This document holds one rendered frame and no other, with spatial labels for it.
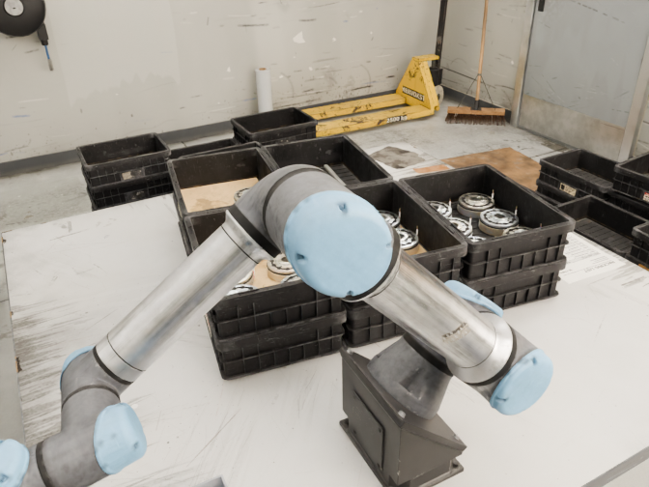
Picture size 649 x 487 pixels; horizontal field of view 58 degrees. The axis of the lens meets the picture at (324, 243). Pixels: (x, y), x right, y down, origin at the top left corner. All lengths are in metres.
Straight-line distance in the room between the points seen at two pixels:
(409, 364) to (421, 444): 0.13
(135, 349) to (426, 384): 0.50
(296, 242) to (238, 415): 0.68
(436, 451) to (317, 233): 0.57
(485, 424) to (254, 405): 0.48
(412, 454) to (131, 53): 3.88
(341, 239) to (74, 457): 0.40
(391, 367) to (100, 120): 3.81
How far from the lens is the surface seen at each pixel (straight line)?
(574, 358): 1.48
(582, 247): 1.91
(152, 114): 4.68
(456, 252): 1.36
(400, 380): 1.05
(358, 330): 1.37
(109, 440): 0.77
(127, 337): 0.84
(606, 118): 4.45
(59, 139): 4.62
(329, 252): 0.66
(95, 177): 2.92
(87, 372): 0.87
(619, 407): 1.40
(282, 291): 1.23
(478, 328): 0.88
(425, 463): 1.10
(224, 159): 1.92
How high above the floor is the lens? 1.62
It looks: 31 degrees down
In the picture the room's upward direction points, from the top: 2 degrees counter-clockwise
